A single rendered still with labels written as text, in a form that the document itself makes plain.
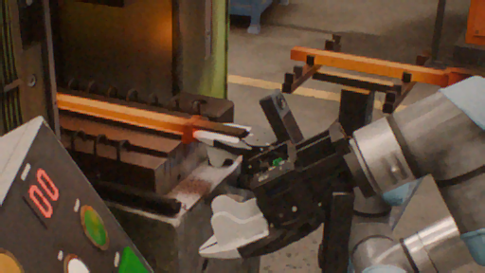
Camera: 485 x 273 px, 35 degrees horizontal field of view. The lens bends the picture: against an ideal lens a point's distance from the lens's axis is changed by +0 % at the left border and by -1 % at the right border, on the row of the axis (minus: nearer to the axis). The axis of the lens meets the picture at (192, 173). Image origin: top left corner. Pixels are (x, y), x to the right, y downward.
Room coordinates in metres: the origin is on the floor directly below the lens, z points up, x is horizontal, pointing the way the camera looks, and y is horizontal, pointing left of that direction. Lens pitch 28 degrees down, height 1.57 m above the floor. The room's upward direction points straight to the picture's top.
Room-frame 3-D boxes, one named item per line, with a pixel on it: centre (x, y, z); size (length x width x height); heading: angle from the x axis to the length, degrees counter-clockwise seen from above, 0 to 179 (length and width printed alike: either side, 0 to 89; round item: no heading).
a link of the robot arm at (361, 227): (1.05, -0.28, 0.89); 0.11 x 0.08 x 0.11; 0
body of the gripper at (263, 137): (1.14, -0.14, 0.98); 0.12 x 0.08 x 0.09; 63
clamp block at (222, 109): (1.38, -0.01, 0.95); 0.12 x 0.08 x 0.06; 63
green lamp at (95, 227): (0.75, 0.11, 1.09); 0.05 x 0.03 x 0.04; 153
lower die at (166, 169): (1.29, 0.20, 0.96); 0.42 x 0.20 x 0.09; 63
